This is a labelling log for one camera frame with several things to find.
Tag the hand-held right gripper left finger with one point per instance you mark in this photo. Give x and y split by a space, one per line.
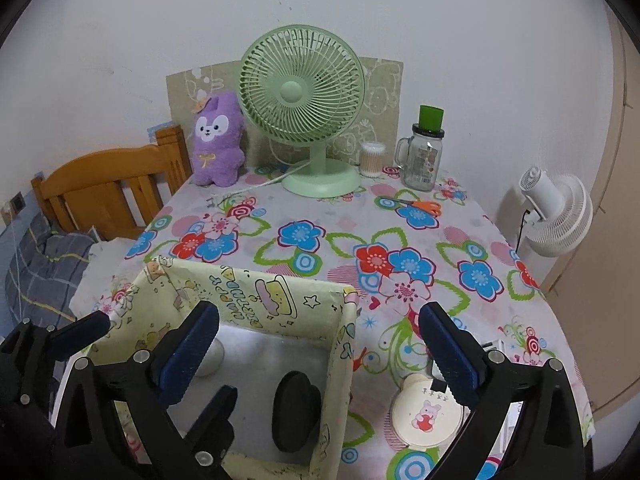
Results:
190 355

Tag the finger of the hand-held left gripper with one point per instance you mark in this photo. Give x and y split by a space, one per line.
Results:
80 334

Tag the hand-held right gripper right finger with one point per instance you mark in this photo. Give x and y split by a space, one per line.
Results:
450 360

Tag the white bottle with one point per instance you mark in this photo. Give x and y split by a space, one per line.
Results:
212 360

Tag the round cream bunny mirror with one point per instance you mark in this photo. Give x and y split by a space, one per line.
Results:
425 415

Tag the yellow printed storage box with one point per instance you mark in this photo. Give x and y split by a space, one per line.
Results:
240 290

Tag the black heart-shaped object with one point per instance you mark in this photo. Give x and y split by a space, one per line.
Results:
295 410

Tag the white cloth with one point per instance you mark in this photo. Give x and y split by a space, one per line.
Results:
97 270

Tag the grey plaid bedding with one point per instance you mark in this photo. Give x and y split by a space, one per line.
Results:
45 270

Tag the wooden bed headboard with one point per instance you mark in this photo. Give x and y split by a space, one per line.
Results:
100 170

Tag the white circulator fan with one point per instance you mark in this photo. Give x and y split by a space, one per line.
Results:
560 220

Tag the floral tablecloth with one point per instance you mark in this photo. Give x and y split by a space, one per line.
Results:
325 210

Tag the purple plush toy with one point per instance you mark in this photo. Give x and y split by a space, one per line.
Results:
215 160

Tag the glass mug jar green lid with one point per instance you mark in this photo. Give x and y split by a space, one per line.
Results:
420 165

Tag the clear cotton swab jar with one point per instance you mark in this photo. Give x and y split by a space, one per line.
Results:
373 162

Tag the green desk fan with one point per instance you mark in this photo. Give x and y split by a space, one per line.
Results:
295 92

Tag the wall socket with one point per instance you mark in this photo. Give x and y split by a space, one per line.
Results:
18 202

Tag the beige printed wall sheet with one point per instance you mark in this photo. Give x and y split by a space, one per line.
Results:
385 90

